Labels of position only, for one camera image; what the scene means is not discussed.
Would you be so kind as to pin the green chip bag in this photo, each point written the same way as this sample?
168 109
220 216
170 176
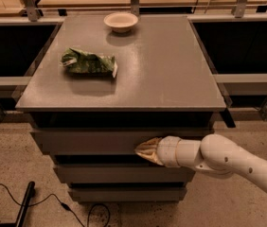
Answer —
79 62

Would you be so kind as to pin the metal frame post left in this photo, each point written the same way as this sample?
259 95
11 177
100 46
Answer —
32 11

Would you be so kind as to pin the black bar on floor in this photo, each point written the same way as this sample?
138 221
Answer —
20 220

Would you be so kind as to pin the white bowl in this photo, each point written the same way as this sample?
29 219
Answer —
121 22

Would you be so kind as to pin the grey drawer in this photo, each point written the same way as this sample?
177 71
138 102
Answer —
123 174
66 141
128 194

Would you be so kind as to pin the grey top drawer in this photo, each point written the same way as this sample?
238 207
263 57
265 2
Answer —
66 141

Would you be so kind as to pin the grey drawer cabinet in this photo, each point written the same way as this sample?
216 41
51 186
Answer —
162 82

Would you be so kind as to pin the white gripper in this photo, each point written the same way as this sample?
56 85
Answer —
168 150

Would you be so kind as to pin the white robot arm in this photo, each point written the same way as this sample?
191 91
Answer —
214 154

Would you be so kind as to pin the grey middle drawer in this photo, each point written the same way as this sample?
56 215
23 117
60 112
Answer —
123 174

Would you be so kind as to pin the metal frame post right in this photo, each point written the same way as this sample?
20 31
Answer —
242 0

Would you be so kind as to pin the grey bottom drawer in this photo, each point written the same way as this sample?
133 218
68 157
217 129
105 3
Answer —
128 194

